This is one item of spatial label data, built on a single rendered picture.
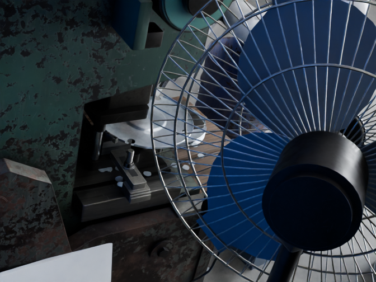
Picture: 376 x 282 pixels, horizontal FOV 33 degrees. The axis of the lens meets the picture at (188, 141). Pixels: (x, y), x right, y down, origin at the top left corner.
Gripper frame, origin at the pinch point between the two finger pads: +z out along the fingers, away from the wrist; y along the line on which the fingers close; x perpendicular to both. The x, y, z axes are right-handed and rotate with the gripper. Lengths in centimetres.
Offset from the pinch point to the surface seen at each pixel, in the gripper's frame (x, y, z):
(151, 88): 18.2, -17.4, -4.6
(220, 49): -96, 79, 0
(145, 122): 8.5, -12.6, 7.5
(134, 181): 19.1, -31.8, 16.1
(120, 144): 16.5, -17.2, 14.2
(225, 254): -74, -9, 56
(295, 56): 57, -82, -40
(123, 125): 14.3, -11.4, 10.9
